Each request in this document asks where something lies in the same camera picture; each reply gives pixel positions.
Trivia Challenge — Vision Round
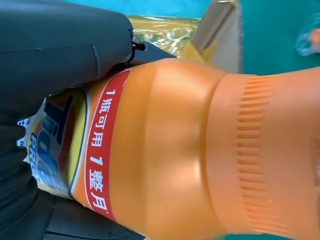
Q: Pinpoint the yellow plastic film sheet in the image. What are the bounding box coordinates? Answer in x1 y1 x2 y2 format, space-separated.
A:
126 14 217 66

